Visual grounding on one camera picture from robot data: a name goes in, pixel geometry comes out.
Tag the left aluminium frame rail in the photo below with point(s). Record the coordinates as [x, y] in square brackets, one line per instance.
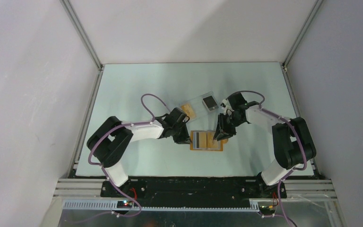
[77, 24]

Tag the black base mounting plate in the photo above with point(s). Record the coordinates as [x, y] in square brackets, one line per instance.
[200, 192]

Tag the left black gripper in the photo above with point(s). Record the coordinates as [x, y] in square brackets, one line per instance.
[185, 139]

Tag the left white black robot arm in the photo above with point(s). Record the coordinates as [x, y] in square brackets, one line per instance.
[110, 141]

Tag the right aluminium frame rail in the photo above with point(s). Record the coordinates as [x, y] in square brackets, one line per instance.
[296, 44]

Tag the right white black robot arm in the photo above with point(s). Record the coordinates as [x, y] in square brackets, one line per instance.
[292, 142]

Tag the aluminium frame rail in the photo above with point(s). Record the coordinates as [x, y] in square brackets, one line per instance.
[296, 44]
[77, 24]

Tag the black credit card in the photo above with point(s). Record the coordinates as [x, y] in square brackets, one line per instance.
[210, 103]

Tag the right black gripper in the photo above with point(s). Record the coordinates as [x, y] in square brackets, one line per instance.
[222, 131]

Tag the left controller circuit board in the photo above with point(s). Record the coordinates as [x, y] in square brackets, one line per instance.
[124, 204]

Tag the clear plastic card tray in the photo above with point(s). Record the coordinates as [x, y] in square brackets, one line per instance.
[198, 106]

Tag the grey slotted cable duct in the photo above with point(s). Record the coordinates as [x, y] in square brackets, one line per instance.
[109, 205]

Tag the orange leather card holder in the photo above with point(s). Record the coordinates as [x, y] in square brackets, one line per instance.
[191, 144]

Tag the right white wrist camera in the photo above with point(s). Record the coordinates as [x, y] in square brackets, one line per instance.
[226, 107]

